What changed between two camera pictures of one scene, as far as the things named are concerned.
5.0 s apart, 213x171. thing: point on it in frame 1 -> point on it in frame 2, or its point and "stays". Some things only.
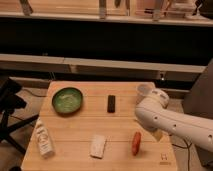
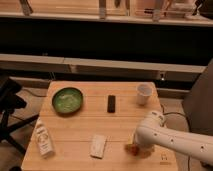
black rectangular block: (111, 104) stays
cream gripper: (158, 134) -> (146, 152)
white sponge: (97, 146) stays
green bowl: (67, 101) stays
